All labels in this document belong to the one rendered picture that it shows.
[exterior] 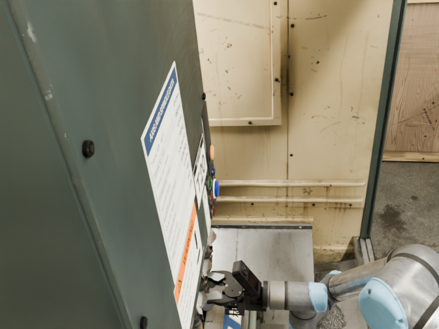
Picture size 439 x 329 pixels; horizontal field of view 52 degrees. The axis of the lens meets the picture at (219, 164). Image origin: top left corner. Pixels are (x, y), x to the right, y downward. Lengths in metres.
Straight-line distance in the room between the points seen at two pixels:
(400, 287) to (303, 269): 0.89
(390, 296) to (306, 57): 0.79
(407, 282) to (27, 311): 0.75
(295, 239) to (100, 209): 1.58
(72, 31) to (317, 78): 1.24
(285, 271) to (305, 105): 0.66
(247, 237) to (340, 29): 0.90
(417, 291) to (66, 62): 0.83
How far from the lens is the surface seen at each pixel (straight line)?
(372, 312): 1.00
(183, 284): 0.58
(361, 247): 1.91
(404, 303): 0.97
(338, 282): 1.31
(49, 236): 0.33
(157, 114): 0.45
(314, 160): 1.66
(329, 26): 1.43
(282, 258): 1.83
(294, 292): 1.23
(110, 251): 0.34
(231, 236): 1.87
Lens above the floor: 2.18
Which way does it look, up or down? 37 degrees down
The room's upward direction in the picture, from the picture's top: 6 degrees counter-clockwise
